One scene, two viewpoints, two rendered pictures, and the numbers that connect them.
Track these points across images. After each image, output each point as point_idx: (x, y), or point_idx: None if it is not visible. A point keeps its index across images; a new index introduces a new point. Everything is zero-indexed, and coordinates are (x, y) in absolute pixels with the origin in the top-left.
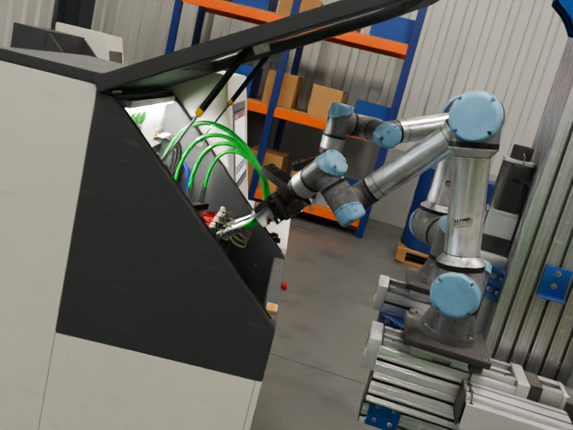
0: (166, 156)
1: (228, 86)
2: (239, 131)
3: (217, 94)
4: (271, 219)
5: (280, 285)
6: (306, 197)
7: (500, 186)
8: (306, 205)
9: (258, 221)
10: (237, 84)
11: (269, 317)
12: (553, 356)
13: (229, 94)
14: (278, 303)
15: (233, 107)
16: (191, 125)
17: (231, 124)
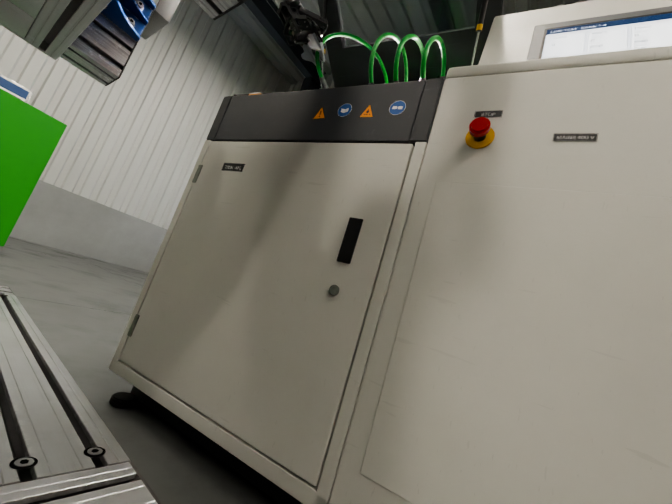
0: (321, 87)
1: (499, 21)
2: (605, 38)
3: (322, 35)
4: (313, 49)
5: (317, 89)
6: (278, 6)
7: None
8: (277, 10)
9: (308, 60)
10: (611, 2)
11: (234, 95)
12: None
13: (512, 23)
14: (270, 93)
15: (535, 27)
16: (322, 61)
17: (518, 41)
